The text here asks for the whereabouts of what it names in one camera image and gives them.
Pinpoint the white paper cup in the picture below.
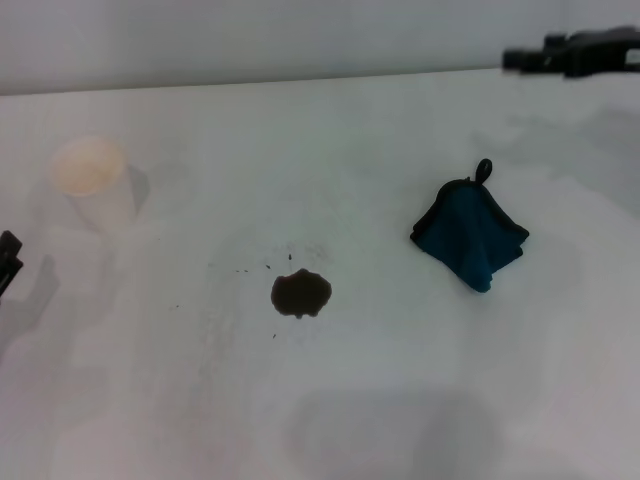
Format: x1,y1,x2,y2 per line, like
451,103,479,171
49,134,144,234

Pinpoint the black water stain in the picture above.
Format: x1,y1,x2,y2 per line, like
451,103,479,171
270,268,333,321

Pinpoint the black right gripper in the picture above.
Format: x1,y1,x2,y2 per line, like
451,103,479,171
501,26,640,80

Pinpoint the blue rag with black trim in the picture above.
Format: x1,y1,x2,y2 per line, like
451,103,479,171
409,158,530,295

